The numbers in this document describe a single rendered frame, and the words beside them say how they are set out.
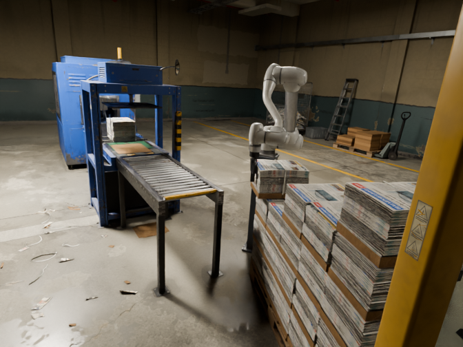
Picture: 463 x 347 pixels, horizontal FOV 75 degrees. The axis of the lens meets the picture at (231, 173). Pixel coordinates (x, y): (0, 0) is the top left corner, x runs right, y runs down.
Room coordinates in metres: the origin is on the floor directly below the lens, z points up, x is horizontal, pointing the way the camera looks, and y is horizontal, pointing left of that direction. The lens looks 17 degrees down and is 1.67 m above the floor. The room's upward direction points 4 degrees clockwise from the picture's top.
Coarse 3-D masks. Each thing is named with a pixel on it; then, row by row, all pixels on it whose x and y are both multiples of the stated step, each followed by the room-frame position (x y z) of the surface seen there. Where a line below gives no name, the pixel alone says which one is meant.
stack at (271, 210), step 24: (264, 216) 2.11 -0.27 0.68; (264, 240) 2.04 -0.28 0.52; (288, 240) 1.66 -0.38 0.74; (264, 264) 2.00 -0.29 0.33; (288, 264) 1.62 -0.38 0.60; (312, 264) 1.35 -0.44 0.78; (288, 288) 1.57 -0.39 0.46; (312, 288) 1.31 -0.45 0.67; (288, 312) 1.52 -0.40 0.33; (312, 312) 1.27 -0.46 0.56; (312, 336) 1.23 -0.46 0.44
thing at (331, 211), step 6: (312, 204) 1.48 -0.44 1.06; (318, 204) 1.47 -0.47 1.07; (324, 204) 1.48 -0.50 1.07; (330, 204) 1.48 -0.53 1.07; (336, 204) 1.49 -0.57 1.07; (342, 204) 1.50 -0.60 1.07; (318, 210) 1.41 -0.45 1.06; (324, 210) 1.41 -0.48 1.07; (330, 210) 1.41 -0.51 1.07; (336, 210) 1.42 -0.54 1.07; (330, 216) 1.34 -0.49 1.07; (336, 216) 1.34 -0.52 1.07; (336, 222) 1.28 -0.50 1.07
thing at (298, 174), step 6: (282, 162) 2.31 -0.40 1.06; (288, 162) 2.32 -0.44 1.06; (294, 162) 2.33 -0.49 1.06; (288, 168) 2.16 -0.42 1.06; (294, 168) 2.18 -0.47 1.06; (300, 168) 2.19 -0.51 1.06; (306, 168) 2.20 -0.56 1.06; (294, 174) 2.12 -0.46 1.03; (300, 174) 2.13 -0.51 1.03; (306, 174) 2.14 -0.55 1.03; (288, 180) 2.12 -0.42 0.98; (294, 180) 2.12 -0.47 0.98; (300, 180) 2.13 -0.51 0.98; (306, 180) 2.14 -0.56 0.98
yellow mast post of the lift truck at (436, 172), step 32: (448, 64) 0.63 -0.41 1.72; (448, 96) 0.61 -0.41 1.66; (448, 128) 0.60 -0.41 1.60; (448, 160) 0.58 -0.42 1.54; (416, 192) 0.63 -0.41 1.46; (448, 192) 0.56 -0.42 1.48; (416, 224) 0.61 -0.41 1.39; (448, 224) 0.56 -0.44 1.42; (416, 256) 0.59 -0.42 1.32; (448, 256) 0.56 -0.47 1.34; (416, 288) 0.57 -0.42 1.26; (448, 288) 0.57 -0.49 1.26; (384, 320) 0.62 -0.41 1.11; (416, 320) 0.56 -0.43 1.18
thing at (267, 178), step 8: (264, 160) 2.33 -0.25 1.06; (264, 168) 2.13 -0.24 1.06; (272, 168) 2.14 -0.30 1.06; (256, 176) 2.20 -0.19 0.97; (264, 176) 2.08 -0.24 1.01; (272, 176) 2.09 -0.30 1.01; (280, 176) 2.10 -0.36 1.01; (256, 184) 2.18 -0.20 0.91; (264, 184) 2.09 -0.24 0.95; (272, 184) 2.10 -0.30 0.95; (264, 192) 2.09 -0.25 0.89; (272, 192) 2.10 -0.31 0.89
